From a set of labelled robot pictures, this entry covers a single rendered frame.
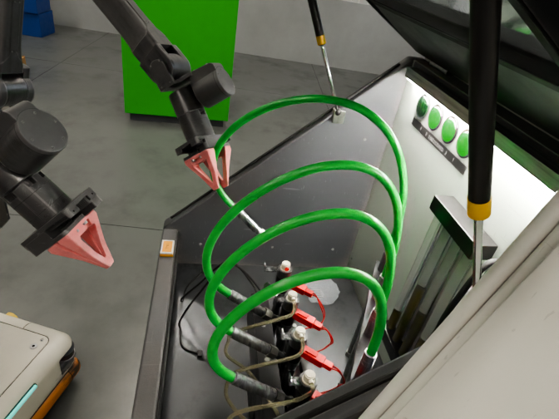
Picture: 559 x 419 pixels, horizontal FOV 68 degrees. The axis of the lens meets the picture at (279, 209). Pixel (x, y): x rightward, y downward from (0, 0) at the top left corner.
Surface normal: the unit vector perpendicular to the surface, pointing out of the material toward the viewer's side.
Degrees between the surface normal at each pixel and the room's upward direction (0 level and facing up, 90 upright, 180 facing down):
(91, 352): 0
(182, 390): 0
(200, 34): 90
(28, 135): 44
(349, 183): 90
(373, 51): 90
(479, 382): 76
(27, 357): 0
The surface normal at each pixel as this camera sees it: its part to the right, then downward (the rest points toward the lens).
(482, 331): -0.91, -0.25
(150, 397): 0.15, -0.83
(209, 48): 0.17, 0.56
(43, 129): 0.78, -0.41
